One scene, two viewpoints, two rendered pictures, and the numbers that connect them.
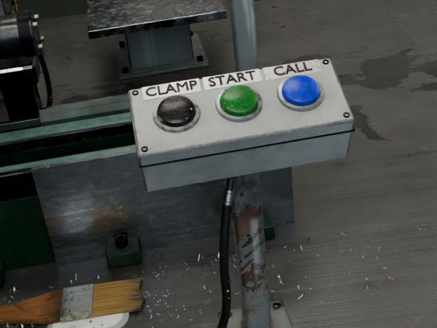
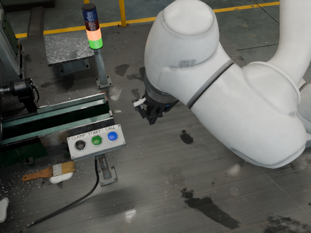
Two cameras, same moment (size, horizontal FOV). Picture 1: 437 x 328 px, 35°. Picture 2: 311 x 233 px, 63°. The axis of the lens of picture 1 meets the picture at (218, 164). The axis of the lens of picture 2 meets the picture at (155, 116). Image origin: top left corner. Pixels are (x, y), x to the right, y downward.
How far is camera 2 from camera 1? 0.40 m
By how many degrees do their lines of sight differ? 21
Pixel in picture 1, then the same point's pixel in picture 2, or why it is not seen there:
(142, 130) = (71, 151)
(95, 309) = (63, 172)
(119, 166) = (65, 133)
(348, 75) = (134, 74)
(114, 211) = (65, 142)
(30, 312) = (44, 174)
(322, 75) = (118, 130)
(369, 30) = (142, 52)
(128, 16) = (61, 56)
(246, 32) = (101, 67)
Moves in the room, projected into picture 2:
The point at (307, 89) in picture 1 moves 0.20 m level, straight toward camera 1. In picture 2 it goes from (114, 136) to (112, 198)
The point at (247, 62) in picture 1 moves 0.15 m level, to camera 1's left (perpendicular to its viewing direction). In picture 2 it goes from (102, 75) to (72, 80)
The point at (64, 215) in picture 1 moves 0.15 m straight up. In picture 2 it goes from (50, 145) to (36, 121)
